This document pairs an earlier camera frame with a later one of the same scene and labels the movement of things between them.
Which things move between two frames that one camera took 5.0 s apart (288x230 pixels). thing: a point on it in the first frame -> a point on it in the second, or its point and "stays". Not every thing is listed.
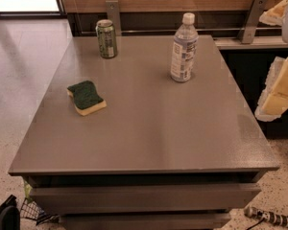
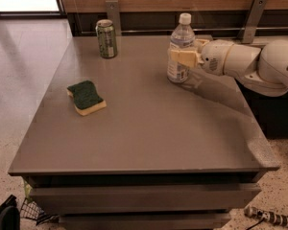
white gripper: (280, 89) -> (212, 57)
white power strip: (271, 217) stays
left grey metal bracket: (113, 15) stays
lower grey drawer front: (208, 220) stays
